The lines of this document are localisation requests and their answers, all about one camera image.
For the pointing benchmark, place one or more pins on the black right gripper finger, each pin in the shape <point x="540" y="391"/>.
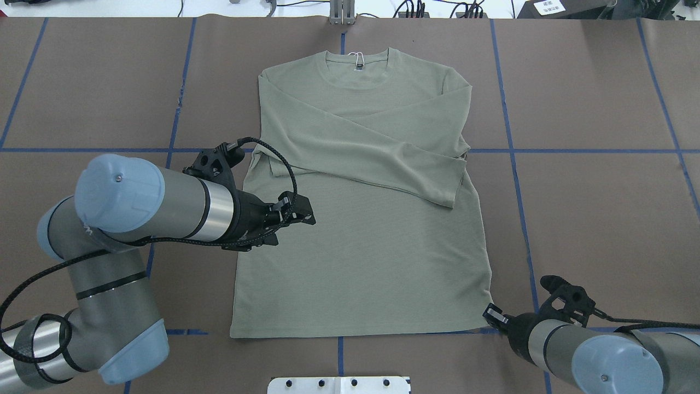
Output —
<point x="493" y="315"/>

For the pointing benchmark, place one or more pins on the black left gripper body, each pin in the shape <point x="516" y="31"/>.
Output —
<point x="250" y="219"/>

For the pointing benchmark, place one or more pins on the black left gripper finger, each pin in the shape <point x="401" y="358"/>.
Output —
<point x="295" y="203"/>
<point x="298" y="215"/>

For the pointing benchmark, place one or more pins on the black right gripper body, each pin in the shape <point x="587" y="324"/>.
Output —
<point x="519" y="329"/>

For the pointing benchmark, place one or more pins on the olive green long-sleeve shirt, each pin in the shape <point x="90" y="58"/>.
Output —
<point x="376" y="145"/>

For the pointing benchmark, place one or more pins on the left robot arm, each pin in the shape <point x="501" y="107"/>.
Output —
<point x="119" y="205"/>

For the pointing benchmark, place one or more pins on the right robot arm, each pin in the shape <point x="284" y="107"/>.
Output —
<point x="635" y="362"/>

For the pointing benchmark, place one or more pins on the black box with label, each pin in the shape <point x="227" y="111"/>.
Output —
<point x="562" y="10"/>

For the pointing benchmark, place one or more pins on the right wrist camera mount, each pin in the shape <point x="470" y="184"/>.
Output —
<point x="567" y="303"/>

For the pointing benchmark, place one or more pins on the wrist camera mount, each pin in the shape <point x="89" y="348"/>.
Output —
<point x="567" y="303"/>
<point x="215" y="165"/>

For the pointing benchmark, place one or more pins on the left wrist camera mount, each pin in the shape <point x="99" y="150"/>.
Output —
<point x="215" y="165"/>

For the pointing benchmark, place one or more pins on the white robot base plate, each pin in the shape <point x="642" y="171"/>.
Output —
<point x="341" y="384"/>

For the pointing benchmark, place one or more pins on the aluminium frame post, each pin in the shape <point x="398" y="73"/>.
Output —
<point x="342" y="12"/>

